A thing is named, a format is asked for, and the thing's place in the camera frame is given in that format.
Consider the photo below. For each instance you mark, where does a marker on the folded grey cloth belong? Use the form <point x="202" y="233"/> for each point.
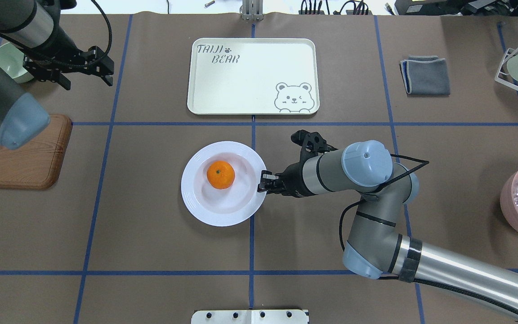
<point x="425" y="75"/>

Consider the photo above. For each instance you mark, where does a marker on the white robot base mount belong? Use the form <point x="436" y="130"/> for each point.
<point x="269" y="316"/>

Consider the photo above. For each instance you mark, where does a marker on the cream bear print tray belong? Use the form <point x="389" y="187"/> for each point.
<point x="253" y="76"/>

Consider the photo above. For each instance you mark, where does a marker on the orange mandarin fruit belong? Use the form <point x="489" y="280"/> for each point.
<point x="221" y="175"/>

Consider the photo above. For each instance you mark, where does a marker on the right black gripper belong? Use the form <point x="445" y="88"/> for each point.
<point x="296" y="179"/>

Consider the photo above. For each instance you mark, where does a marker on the wooden cutting board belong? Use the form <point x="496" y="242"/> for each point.
<point x="37" y="164"/>

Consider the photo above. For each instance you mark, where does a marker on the metal camera stand post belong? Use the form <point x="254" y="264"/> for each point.
<point x="252" y="10"/>

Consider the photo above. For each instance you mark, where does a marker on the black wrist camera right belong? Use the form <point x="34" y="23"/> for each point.
<point x="312" y="144"/>

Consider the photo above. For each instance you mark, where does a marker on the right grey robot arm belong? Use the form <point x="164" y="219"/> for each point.
<point x="374" y="246"/>

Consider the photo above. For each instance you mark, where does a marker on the black cables bundle background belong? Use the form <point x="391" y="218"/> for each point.
<point x="334" y="7"/>

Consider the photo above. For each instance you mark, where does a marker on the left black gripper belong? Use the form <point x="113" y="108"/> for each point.
<point x="67" y="50"/>

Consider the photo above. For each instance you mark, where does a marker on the light green bowl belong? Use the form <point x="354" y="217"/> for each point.
<point x="11" y="62"/>

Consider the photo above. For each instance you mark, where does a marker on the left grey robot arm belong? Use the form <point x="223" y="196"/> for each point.
<point x="48" y="54"/>

